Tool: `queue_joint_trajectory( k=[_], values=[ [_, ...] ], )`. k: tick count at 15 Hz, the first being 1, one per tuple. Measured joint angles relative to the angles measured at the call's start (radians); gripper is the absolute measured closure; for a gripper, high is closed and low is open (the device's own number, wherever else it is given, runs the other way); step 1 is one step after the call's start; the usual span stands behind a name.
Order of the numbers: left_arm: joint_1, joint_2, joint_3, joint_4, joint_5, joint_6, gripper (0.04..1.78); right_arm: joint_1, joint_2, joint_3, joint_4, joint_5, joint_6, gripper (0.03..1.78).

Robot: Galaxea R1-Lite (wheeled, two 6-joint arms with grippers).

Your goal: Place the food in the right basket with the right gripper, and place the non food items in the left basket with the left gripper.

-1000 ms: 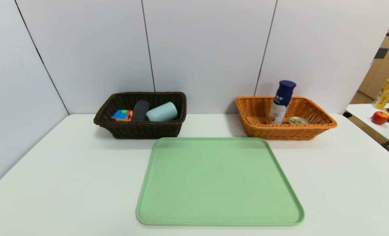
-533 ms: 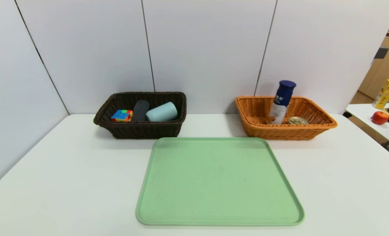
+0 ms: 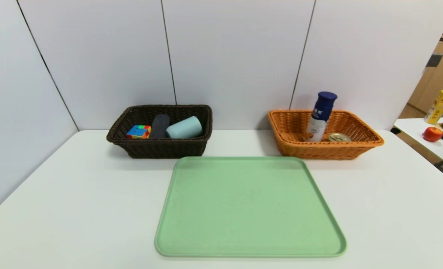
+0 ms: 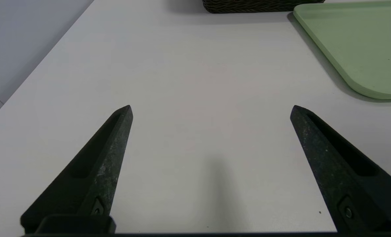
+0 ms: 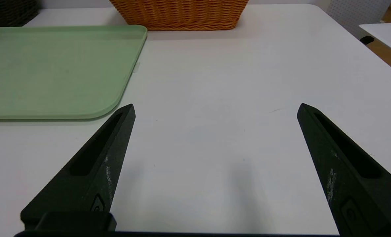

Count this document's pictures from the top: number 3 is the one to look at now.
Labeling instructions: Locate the blue-grey plastic cup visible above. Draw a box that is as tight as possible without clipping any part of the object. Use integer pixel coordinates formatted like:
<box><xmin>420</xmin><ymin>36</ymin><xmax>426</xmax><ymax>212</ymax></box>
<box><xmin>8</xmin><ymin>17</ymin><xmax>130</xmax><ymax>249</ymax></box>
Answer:
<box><xmin>165</xmin><ymin>116</ymin><xmax>203</xmax><ymax>139</ymax></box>

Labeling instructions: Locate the dark grey towel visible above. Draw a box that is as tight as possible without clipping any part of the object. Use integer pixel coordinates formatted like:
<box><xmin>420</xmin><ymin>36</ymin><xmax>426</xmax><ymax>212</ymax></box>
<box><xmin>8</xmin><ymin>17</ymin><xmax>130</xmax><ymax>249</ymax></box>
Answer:
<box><xmin>149</xmin><ymin>114</ymin><xmax>171</xmax><ymax>139</ymax></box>

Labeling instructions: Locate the colourful puzzle cube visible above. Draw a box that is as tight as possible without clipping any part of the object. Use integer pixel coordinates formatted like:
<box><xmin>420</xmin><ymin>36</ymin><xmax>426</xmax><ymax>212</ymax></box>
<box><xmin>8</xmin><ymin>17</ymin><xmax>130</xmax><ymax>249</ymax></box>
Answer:
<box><xmin>126</xmin><ymin>124</ymin><xmax>152</xmax><ymax>140</ymax></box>

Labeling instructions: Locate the white bottle blue cap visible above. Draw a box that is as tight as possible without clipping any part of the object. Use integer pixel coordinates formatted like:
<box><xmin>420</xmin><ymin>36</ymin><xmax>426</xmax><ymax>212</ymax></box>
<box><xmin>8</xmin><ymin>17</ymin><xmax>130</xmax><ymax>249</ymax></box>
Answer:
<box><xmin>306</xmin><ymin>92</ymin><xmax>338</xmax><ymax>142</ymax></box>

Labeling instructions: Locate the tin can gold lid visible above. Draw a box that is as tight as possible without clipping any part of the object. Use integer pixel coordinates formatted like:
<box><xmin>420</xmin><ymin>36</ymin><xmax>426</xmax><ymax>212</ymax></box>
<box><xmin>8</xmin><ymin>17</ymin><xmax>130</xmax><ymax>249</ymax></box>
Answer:
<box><xmin>328</xmin><ymin>133</ymin><xmax>352</xmax><ymax>143</ymax></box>

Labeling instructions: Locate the dark brown wicker basket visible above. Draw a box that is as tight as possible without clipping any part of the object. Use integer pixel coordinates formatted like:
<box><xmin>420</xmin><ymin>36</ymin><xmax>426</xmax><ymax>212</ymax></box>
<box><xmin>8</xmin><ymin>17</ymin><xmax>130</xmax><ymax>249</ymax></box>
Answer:
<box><xmin>106</xmin><ymin>105</ymin><xmax>213</xmax><ymax>159</ymax></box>

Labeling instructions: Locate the orange wicker basket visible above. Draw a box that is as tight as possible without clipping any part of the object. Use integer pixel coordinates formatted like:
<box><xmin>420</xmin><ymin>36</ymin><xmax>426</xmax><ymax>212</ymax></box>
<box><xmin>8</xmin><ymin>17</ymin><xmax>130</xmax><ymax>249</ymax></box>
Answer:
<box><xmin>268</xmin><ymin>109</ymin><xmax>385</xmax><ymax>160</ymax></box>

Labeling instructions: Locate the light green plastic tray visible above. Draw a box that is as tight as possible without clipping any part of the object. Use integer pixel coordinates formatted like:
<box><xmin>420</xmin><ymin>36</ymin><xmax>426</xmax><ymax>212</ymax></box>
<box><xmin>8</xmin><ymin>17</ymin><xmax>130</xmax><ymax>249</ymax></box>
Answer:
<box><xmin>155</xmin><ymin>156</ymin><xmax>347</xmax><ymax>258</ymax></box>

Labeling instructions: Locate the white side table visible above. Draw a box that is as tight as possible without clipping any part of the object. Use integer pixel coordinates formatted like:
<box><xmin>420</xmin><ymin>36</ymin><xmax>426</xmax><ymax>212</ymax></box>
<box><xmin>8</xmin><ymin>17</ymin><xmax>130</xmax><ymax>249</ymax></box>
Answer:
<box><xmin>393</xmin><ymin>118</ymin><xmax>443</xmax><ymax>164</ymax></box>

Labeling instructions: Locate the light wooden cabinet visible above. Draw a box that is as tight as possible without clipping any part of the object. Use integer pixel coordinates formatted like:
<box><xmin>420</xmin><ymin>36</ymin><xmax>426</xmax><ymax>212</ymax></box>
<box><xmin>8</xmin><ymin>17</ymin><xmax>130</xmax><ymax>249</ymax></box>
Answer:
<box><xmin>399</xmin><ymin>4</ymin><xmax>443</xmax><ymax>119</ymax></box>

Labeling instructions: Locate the red apple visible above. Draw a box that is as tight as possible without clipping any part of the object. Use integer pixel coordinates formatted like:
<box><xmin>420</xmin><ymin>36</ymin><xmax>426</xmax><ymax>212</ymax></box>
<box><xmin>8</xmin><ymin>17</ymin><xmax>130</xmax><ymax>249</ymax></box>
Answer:
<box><xmin>422</xmin><ymin>127</ymin><xmax>443</xmax><ymax>142</ymax></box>

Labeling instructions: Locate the yellow carton box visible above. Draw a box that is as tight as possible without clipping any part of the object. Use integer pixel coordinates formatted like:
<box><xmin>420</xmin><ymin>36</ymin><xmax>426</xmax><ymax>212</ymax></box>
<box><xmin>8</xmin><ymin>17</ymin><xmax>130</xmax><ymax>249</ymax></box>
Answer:
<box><xmin>424</xmin><ymin>90</ymin><xmax>443</xmax><ymax>125</ymax></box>

